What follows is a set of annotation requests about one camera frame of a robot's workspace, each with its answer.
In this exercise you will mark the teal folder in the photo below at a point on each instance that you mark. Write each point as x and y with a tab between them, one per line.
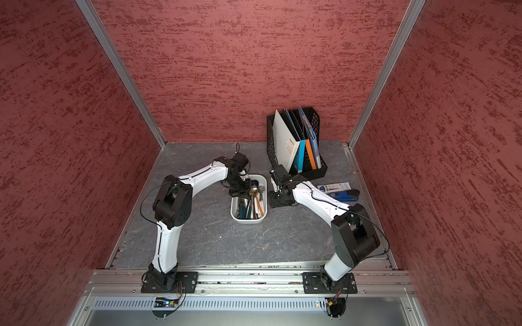
298	127

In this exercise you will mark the white rectangular storage box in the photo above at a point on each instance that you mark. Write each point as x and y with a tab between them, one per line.
252	210

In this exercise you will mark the orange folder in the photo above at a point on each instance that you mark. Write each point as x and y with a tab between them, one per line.
310	155

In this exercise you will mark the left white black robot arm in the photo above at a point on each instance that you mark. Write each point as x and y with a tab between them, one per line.
173	203

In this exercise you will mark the white folder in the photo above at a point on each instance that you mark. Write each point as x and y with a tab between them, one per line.
286	146

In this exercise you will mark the blue white flat box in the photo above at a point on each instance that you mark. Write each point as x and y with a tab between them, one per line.
334	187

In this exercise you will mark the left aluminium corner post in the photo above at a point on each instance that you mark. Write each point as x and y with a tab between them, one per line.
94	21

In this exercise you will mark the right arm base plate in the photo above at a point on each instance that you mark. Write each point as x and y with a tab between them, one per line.
329	283

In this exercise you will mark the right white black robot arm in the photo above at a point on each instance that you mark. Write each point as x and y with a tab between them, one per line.
354	235

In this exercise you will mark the orange spoon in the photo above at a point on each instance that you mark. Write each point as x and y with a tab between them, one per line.
258	206

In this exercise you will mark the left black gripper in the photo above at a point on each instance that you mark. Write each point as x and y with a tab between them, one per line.
245	192

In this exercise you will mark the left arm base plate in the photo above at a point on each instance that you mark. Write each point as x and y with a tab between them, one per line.
170	283

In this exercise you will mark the blue folder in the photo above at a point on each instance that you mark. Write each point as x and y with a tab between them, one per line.
311	136

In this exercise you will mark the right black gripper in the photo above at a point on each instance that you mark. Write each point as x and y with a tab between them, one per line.
274	202

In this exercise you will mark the right aluminium corner post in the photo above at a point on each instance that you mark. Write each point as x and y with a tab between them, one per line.
404	30

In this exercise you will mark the aluminium front rail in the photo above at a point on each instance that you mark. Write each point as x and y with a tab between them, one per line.
255	282

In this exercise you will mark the aluminium corner post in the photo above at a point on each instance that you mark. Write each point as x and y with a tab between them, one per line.
94	21
404	30

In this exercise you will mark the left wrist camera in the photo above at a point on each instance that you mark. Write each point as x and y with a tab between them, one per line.
240	162

